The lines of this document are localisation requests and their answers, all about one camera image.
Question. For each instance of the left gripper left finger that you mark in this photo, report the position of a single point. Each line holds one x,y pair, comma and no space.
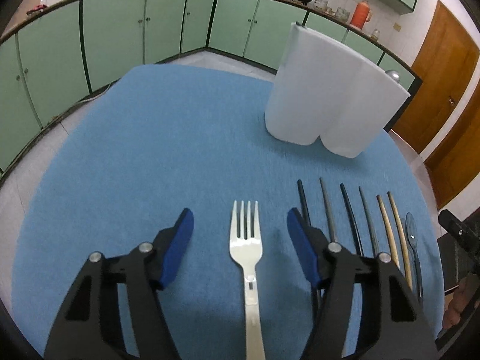
88,325

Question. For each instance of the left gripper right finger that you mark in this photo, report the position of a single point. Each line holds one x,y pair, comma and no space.
392,324

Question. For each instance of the grey chopstick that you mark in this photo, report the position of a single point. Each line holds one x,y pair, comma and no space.
328,211
370,223

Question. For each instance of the black chopstick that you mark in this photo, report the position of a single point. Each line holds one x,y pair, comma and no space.
352,221
303,202

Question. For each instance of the wooden chopstick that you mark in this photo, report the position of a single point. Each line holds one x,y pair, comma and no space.
388,231
403,242

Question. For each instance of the white plastic fork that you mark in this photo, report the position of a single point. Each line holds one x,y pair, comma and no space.
246,249

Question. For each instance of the green lower kitchen cabinets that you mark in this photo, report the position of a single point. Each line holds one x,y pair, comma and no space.
77,47

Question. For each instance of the person's right hand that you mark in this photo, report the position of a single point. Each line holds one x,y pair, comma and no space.
461,298

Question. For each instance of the wooden door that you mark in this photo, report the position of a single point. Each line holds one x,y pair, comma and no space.
455,162
445,64

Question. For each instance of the metal spoon in holder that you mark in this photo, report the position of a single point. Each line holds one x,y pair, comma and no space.
394,75

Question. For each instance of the blue table mat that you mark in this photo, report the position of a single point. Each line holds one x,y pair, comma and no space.
169,137

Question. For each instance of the white utensil holder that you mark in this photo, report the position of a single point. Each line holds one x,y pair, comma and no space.
325,91

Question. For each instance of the orange thermos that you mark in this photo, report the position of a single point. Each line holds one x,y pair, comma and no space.
362,15

